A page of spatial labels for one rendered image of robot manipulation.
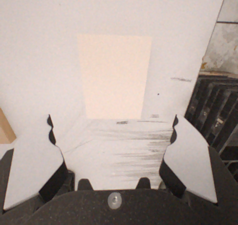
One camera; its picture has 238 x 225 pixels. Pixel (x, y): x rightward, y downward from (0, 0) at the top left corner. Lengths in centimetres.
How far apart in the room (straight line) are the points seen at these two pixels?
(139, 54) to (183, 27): 14
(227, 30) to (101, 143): 121
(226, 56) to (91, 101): 125
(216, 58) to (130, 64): 114
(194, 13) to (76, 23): 24
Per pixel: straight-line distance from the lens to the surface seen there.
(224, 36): 130
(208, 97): 87
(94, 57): 21
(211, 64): 130
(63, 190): 52
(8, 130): 48
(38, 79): 35
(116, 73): 22
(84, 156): 48
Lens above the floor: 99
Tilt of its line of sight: 62 degrees down
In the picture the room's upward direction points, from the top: 176 degrees clockwise
